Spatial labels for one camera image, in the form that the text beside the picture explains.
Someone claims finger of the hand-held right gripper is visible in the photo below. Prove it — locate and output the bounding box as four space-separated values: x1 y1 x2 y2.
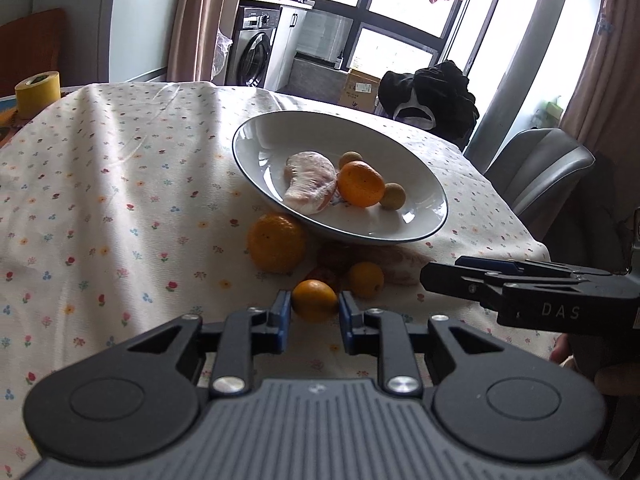
419 261 506 309
454 255 613 277

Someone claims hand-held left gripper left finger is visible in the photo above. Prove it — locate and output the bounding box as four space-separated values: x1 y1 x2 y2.
120 289 293 399

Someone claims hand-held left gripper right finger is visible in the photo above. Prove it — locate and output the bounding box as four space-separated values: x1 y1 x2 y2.
337 291 508 397

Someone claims small kumquat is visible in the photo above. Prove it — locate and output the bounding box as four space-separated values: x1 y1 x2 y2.
348 261 385 298
291 279 340 324

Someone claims peeled pomelo piece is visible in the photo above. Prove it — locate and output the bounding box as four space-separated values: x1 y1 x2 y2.
284 151 340 216
372 247 435 286

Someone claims small red fruit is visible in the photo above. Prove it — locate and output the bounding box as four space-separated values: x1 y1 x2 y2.
306 266 346 293

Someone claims large orange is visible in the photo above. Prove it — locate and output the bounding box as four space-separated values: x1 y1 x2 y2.
337 160 386 208
247 213 308 274

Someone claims white plate with dark rim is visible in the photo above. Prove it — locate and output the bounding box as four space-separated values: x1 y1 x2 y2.
232 111 449 246

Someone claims person's right hand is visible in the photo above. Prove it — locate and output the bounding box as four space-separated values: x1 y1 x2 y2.
548 332 640 397

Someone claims grey chair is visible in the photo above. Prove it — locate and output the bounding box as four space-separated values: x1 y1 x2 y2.
482 127 596 241

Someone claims black clothing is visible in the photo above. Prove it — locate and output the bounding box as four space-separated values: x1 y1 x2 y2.
377 60 481 143

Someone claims floral white tablecloth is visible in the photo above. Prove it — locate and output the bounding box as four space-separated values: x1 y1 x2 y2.
0 81 561 466

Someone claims printed cardboard box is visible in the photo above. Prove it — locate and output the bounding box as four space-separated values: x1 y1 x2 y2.
341 67 383 113

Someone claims beige pink curtain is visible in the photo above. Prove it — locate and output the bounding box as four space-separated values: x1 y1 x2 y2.
167 0 231 86
557 0 640 161

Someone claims grey washing machine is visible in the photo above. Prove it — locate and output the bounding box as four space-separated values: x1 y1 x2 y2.
225 5 286 90

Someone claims clear plastic bag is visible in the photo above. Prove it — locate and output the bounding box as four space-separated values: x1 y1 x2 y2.
212 30 233 78

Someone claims white kitchen cabinet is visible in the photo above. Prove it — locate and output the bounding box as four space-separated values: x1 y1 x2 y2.
263 5 313 92

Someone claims yellow tape roll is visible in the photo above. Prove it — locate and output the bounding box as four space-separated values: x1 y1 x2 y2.
14 71 62 120

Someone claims orange printed mat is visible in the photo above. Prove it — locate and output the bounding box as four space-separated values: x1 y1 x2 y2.
0 97 23 146

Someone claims brown wooden board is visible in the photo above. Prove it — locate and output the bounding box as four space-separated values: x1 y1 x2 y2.
0 7 66 98

